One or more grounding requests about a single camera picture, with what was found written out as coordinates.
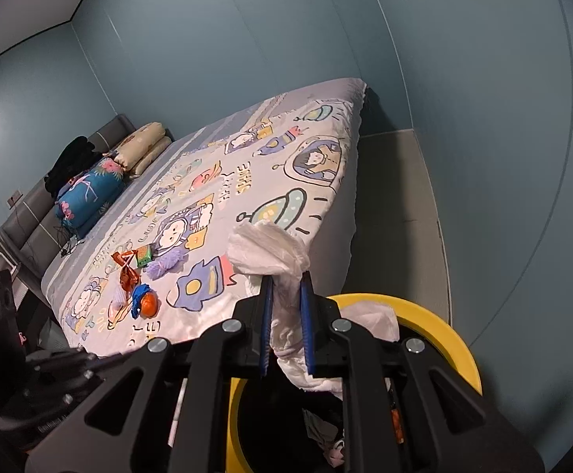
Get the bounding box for blue floral folded quilt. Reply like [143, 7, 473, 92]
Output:
[55, 157, 125, 239]

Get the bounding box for wall power outlet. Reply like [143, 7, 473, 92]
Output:
[7, 190, 22, 208]

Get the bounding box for black cables on bed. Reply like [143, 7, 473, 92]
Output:
[51, 225, 86, 259]

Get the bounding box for grey upholstered headboard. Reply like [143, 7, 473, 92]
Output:
[0, 114, 136, 282]

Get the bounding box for small lavender foam net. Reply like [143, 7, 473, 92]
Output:
[144, 248, 187, 280]

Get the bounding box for black clothing on quilt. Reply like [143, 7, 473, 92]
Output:
[43, 136, 103, 199]

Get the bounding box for yellow rim trash bin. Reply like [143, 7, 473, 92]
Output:
[225, 292, 482, 472]

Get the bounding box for green snack packet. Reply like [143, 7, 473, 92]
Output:
[134, 244, 153, 268]

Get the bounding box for orange peel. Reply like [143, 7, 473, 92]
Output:
[139, 291, 159, 319]

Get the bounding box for cartoon print bed sheet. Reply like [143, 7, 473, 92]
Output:
[41, 78, 366, 356]

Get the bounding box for beige folded quilt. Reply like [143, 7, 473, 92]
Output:
[109, 122, 172, 177]

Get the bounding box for white tissue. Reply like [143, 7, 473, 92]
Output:
[228, 221, 399, 399]

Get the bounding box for orange snack wrapper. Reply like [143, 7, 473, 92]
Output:
[112, 250, 141, 295]

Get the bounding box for blue paper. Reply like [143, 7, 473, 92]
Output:
[131, 283, 151, 319]

